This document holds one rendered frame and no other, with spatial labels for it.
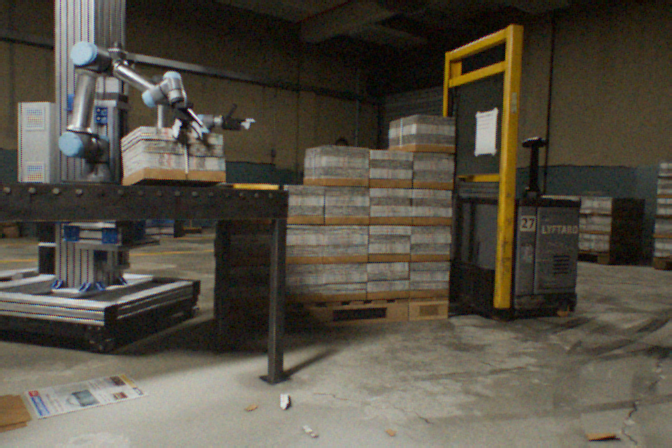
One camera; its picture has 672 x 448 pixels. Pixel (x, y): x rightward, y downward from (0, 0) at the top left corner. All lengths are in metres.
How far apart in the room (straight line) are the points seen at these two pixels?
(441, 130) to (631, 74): 6.14
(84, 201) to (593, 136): 8.37
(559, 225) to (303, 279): 1.75
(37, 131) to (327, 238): 1.68
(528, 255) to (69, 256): 2.75
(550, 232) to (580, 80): 6.10
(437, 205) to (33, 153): 2.35
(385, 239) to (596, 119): 6.57
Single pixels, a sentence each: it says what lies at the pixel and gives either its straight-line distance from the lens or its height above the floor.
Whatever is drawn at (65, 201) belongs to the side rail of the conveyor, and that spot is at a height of 0.74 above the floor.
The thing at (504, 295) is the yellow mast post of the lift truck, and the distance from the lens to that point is 3.58.
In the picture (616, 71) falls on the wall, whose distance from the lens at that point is 9.47.
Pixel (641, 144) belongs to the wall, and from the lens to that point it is 9.14.
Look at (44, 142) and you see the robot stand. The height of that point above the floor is 1.02.
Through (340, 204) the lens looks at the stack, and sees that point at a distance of 3.17.
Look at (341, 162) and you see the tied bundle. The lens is 3.17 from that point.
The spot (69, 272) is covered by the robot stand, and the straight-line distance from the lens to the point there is 3.28.
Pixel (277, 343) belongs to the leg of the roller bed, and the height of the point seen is 0.16.
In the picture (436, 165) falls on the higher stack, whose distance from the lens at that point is 3.45.
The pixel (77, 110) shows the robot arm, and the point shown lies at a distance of 2.82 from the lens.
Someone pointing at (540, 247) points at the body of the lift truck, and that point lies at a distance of 3.76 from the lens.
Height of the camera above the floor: 0.80
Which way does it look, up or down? 3 degrees down
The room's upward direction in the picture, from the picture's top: 2 degrees clockwise
